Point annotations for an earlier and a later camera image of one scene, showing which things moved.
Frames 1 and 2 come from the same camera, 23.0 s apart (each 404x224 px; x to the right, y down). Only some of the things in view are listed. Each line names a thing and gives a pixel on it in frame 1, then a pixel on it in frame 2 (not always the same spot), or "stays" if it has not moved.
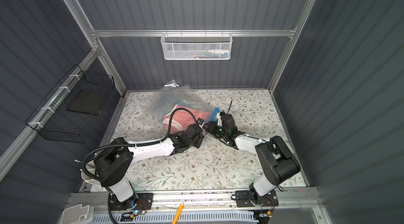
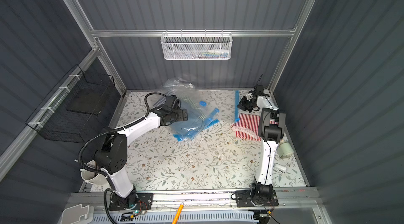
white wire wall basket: [196, 47] stays
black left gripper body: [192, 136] to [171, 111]
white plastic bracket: [77, 214] stays
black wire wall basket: [71, 110] stays
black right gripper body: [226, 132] to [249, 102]
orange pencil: [178, 214] stays
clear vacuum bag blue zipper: [178, 107] stays
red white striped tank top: [182, 119] to [248, 126]
